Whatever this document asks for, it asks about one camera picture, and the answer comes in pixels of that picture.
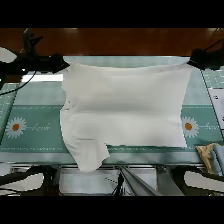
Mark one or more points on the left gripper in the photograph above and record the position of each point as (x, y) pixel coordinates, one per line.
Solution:
(59, 63)

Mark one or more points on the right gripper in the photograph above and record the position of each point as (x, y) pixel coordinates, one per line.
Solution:
(198, 59)

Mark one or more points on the white T-shirt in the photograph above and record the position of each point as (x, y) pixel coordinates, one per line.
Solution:
(123, 106)

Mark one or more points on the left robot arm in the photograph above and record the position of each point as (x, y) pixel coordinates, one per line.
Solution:
(28, 63)

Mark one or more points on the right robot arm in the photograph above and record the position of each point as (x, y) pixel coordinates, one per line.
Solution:
(215, 55)

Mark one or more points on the tan garment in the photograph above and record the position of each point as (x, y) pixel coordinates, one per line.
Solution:
(206, 156)

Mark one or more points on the light blue garment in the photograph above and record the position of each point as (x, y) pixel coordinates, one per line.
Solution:
(219, 160)

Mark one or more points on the silver frame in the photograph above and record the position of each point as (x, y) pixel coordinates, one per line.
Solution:
(143, 183)

